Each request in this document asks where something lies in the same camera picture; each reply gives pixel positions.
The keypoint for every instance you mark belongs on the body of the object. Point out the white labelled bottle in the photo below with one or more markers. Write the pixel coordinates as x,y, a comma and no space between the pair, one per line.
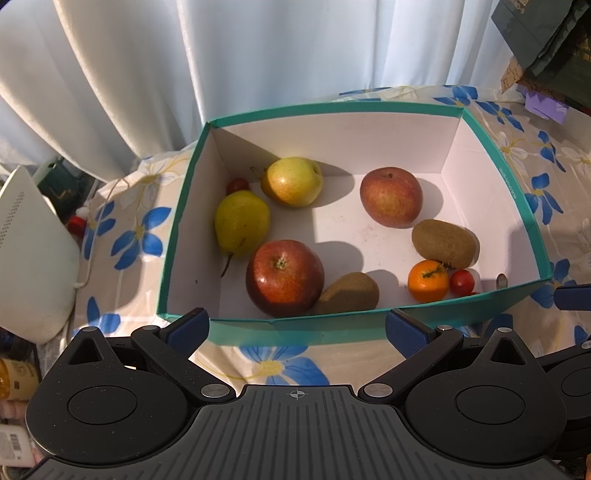
14,445

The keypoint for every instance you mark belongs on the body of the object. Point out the red capped bottle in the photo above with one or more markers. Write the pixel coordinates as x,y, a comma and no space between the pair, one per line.
76,225

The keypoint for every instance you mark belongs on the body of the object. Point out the yellow-green pear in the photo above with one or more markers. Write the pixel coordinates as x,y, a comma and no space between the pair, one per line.
240,221

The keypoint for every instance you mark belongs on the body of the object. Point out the orange mandarin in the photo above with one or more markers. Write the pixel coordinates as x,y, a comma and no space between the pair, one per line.
427,284

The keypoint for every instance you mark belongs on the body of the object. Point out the white router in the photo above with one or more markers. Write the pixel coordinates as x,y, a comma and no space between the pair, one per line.
32,258

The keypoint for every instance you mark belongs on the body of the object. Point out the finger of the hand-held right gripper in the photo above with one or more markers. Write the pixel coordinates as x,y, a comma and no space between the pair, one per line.
568,354
575,297

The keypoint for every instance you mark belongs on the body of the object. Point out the blue floral tablecloth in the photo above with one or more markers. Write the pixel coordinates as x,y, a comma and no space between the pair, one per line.
554,152

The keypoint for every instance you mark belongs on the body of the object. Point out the yellow apple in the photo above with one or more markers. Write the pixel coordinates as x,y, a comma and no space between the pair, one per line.
291,182

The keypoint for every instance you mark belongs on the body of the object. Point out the dark green container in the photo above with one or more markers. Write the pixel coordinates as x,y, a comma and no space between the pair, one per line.
60,184

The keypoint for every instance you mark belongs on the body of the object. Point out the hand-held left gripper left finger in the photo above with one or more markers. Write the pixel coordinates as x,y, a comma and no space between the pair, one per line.
189,330

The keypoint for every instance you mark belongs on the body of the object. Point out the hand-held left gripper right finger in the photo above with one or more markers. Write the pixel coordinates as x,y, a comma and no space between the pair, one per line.
406,334

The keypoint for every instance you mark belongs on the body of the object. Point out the dark green hanging bag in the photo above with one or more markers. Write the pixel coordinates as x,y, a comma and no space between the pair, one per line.
531,27

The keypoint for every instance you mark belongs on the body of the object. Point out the amber jar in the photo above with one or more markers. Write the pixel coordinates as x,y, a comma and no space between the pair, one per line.
16,378

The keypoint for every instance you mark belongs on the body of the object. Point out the teal cardboard box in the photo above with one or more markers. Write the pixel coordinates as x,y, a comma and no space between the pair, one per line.
351,138

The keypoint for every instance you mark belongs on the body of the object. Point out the purple paper box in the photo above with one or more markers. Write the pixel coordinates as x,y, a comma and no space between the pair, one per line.
547,106

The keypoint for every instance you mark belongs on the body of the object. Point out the brown kiwi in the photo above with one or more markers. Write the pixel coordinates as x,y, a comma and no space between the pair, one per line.
351,293
443,242

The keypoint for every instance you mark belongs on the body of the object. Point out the white curtain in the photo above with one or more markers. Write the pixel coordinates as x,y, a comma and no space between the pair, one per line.
277,46

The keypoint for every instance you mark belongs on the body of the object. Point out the dark red apple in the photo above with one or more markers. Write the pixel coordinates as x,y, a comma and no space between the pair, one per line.
281,281

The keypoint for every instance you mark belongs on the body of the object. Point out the pale red apple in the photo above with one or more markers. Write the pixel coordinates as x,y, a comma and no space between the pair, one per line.
390,198

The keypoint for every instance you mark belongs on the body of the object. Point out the brown patterned bag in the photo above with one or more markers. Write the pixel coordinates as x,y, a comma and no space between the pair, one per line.
513,74

